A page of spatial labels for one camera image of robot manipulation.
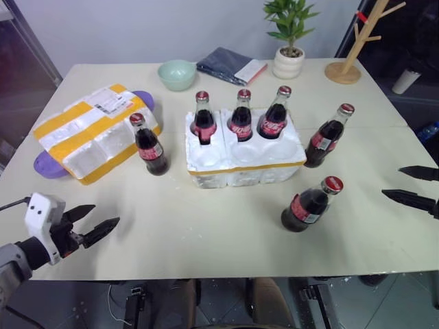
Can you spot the blue label water bottle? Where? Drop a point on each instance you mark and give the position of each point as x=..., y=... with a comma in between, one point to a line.
x=428, y=133

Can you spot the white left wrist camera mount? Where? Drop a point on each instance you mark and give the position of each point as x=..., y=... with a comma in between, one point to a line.
x=39, y=214

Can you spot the white tumbler cup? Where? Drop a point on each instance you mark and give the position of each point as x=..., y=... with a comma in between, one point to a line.
x=404, y=81

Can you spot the white foam bottle tray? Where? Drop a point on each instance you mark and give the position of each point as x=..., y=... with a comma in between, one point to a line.
x=240, y=164

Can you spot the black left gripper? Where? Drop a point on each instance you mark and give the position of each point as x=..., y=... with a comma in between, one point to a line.
x=67, y=240

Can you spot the green plant in white pot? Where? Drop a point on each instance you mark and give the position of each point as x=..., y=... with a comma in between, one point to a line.
x=288, y=63

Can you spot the purple plastic tray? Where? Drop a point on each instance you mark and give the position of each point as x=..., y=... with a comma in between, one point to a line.
x=48, y=166

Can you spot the folded dark blue cloth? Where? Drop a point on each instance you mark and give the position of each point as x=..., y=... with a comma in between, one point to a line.
x=219, y=63

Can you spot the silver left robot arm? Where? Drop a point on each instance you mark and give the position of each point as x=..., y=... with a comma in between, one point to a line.
x=13, y=260

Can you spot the black table frame leg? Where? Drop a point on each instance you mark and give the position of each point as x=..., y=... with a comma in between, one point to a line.
x=137, y=305
x=317, y=301

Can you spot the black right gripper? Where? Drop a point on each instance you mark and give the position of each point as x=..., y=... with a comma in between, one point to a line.
x=436, y=209

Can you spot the glass cola bottle red cap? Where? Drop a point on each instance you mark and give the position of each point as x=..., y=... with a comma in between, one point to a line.
x=305, y=209
x=152, y=154
x=272, y=123
x=324, y=140
x=204, y=121
x=241, y=123

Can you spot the mint green bowl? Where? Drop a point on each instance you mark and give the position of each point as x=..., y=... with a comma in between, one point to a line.
x=176, y=75

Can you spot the white foam lid yellow tape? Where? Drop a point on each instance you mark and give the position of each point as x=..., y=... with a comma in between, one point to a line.
x=82, y=137

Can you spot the wooden branch stand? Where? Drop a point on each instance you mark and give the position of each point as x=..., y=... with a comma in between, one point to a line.
x=343, y=72

